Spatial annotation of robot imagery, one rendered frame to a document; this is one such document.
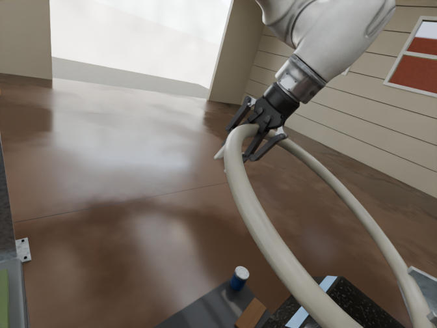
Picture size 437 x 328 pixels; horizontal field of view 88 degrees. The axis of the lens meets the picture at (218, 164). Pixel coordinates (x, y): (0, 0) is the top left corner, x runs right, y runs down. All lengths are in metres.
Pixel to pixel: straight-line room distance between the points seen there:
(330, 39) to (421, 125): 6.31
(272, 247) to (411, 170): 6.55
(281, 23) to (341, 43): 0.15
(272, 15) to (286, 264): 0.48
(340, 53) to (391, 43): 6.70
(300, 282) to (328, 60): 0.36
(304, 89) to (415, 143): 6.31
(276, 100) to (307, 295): 0.34
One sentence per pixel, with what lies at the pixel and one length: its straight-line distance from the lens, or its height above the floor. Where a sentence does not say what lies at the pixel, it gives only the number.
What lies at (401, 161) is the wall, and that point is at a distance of 6.80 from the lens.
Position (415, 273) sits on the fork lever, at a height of 1.12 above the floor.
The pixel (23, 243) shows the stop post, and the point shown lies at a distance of 2.00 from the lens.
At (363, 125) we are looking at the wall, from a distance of 6.96.
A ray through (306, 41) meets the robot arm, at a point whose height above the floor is 1.46.
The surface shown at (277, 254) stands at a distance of 0.28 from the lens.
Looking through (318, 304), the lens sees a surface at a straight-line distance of 0.30.
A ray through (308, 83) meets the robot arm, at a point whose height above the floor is 1.40.
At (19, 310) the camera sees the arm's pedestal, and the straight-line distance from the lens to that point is 0.73.
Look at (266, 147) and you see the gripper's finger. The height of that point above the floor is 1.25.
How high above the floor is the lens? 1.39
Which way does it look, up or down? 24 degrees down
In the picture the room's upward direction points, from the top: 17 degrees clockwise
